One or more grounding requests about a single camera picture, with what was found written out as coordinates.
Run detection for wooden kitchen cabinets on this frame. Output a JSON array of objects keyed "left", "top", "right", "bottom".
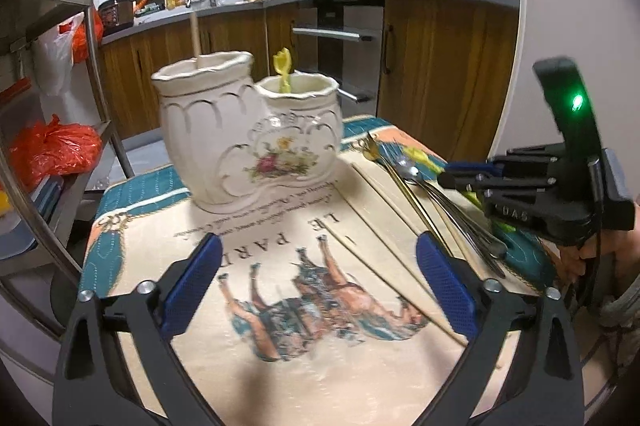
[{"left": 100, "top": 0, "right": 521, "bottom": 162}]

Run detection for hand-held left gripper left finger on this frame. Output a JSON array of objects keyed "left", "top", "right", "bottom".
[{"left": 52, "top": 233, "right": 223, "bottom": 426}]

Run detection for silver metal chopstick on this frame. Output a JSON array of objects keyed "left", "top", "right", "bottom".
[
  {"left": 427, "top": 181, "right": 507, "bottom": 264},
  {"left": 425, "top": 183, "right": 506, "bottom": 278}
]

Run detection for person's right hand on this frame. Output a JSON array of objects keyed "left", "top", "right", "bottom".
[{"left": 556, "top": 201, "right": 640, "bottom": 303}]

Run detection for white plastic bag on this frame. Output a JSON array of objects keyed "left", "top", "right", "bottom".
[{"left": 32, "top": 21, "right": 76, "bottom": 94}]

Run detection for silver spoon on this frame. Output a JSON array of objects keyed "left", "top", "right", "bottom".
[{"left": 400, "top": 163, "right": 508, "bottom": 257}]

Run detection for built-in steel oven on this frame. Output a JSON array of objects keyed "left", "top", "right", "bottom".
[{"left": 292, "top": 4, "right": 386, "bottom": 107}]

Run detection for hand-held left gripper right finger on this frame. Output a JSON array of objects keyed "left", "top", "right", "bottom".
[{"left": 415, "top": 230, "right": 586, "bottom": 426}]

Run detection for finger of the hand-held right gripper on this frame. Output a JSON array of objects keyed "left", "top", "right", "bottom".
[
  {"left": 438, "top": 172, "right": 552, "bottom": 203},
  {"left": 444, "top": 145, "right": 566, "bottom": 178}
]

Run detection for gold fork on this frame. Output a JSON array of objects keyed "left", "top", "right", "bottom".
[{"left": 362, "top": 132, "right": 456, "bottom": 259}]

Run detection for white ceramic utensil holder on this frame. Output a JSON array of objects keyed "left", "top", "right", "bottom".
[{"left": 151, "top": 50, "right": 344, "bottom": 213}]

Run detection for printed cloth mat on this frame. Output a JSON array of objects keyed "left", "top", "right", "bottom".
[{"left": 80, "top": 113, "right": 556, "bottom": 426}]

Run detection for metal shelf rack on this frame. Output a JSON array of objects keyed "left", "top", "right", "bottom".
[{"left": 0, "top": 0, "right": 136, "bottom": 387}]

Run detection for dark pressure cooker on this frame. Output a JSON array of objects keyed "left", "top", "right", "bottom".
[{"left": 97, "top": 0, "right": 135, "bottom": 30}]

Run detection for orange plastic bag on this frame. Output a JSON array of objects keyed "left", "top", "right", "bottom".
[
  {"left": 60, "top": 9, "right": 104, "bottom": 64},
  {"left": 9, "top": 115, "right": 103, "bottom": 187}
]

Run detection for wooden chopstick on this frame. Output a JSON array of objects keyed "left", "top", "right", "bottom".
[
  {"left": 189, "top": 12, "right": 203, "bottom": 58},
  {"left": 327, "top": 233, "right": 468, "bottom": 347},
  {"left": 350, "top": 162, "right": 441, "bottom": 307}
]

